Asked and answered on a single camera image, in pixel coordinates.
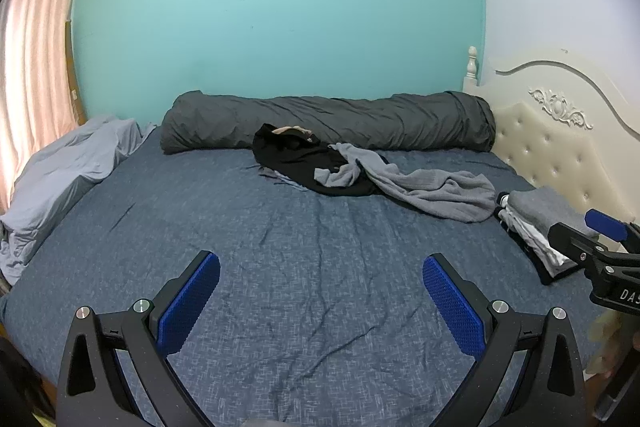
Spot light grey blanket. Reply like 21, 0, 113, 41
0, 116, 157, 285

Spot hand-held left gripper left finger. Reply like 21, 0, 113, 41
56, 250, 221, 427

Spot pink curtain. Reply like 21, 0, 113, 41
0, 0, 93, 212

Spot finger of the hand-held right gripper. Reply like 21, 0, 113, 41
547, 223, 608, 267
585, 208, 640, 253

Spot bed with blue sheet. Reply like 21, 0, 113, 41
0, 134, 608, 427

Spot dark grey rolled duvet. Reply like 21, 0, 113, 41
160, 90, 497, 154

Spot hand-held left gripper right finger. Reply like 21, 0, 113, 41
422, 254, 587, 427

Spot blue striped cloth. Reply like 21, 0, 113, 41
260, 167, 311, 192

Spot grey knit sweater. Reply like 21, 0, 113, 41
314, 142, 497, 224

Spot black garment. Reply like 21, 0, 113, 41
252, 123, 388, 198

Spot wooden window frame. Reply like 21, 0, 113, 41
65, 21, 89, 126

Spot stack of folded clothes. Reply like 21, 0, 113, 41
495, 186, 601, 285

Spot cream tufted headboard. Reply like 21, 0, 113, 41
462, 46, 640, 228

